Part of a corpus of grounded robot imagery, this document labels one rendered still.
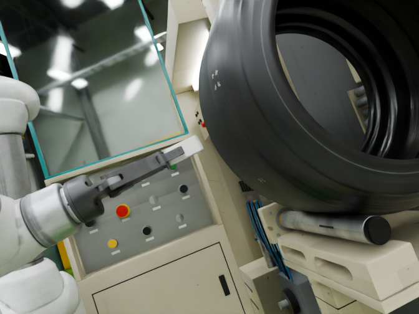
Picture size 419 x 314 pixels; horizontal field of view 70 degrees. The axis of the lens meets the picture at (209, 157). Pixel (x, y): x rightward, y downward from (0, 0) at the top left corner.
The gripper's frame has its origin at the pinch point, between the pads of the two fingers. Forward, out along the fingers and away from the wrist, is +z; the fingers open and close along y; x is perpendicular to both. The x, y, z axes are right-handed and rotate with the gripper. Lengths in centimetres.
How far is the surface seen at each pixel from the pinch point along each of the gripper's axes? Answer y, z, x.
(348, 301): 25, 26, 55
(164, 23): 925, 303, -521
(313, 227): 4.9, 17.8, 25.7
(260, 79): -11.4, 13.9, -3.4
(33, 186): 1110, -348, -231
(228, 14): -8.7, 15.9, -16.1
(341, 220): -4.5, 18.7, 24.1
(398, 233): 7, 37, 38
